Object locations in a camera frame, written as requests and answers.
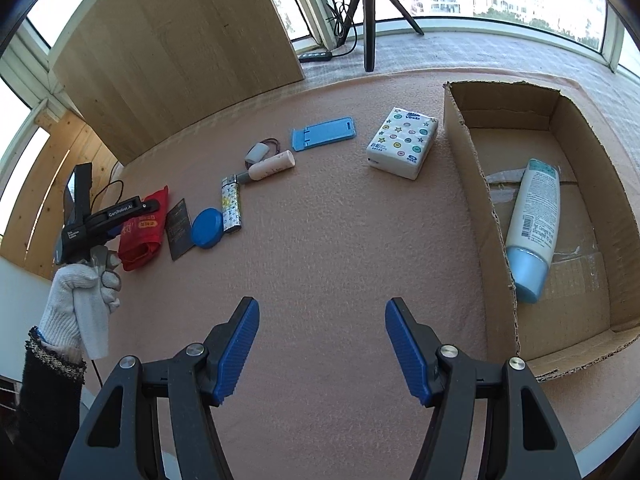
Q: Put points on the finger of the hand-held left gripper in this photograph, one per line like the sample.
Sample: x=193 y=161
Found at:
x=150 y=206

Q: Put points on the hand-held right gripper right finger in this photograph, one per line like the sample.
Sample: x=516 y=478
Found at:
x=407 y=355

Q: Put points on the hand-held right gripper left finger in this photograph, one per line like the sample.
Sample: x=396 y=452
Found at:
x=240 y=350

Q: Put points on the red cloth bag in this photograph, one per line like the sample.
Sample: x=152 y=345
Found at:
x=145 y=240

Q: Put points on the black printed card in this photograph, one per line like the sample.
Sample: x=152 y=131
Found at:
x=179 y=230

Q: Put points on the blue round lid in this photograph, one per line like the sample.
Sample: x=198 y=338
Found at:
x=207 y=229

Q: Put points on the brown cardboard box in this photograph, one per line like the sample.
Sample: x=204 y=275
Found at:
x=570 y=305

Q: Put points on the blue folding phone stand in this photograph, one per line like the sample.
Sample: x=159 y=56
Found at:
x=325 y=132

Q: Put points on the white patterned tissue pack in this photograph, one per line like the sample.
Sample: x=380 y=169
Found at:
x=400 y=142

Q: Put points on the person's left forearm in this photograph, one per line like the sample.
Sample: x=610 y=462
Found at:
x=50 y=400

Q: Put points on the person's left hand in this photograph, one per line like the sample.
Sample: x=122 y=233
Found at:
x=62 y=305

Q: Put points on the wooden slat panel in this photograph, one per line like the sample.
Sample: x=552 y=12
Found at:
x=50 y=185

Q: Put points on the patterned silver lighter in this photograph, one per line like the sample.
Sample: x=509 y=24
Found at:
x=231 y=210

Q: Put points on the pink tube with grey cap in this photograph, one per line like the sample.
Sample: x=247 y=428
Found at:
x=272 y=164

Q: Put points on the pink felt mat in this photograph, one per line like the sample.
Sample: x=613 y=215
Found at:
x=325 y=240

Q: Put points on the light wooden board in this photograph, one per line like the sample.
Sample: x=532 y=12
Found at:
x=175 y=60

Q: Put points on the white lotion bottle blue cap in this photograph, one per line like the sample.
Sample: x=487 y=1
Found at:
x=535 y=220

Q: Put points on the black tripod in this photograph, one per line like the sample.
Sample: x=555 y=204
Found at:
x=369 y=35

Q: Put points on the grey checked tablecloth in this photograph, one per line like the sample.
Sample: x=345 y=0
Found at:
x=500 y=55

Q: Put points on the white window frame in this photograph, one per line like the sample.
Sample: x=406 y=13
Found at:
x=312 y=5

